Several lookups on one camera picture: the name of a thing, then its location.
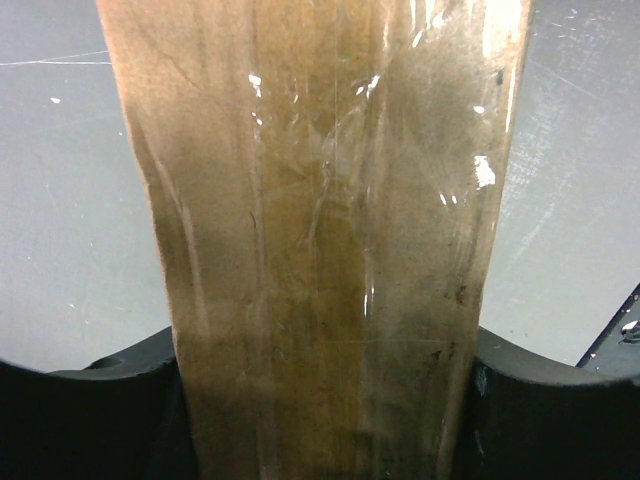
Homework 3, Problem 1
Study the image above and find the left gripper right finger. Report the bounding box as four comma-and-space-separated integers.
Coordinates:
452, 329, 639, 479

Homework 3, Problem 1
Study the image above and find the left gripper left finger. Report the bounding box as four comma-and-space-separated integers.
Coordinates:
1, 329, 198, 479

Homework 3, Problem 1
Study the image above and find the brown cardboard express box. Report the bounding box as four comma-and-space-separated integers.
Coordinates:
97, 1, 533, 479

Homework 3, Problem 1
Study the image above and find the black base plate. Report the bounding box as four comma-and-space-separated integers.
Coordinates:
576, 286, 639, 377

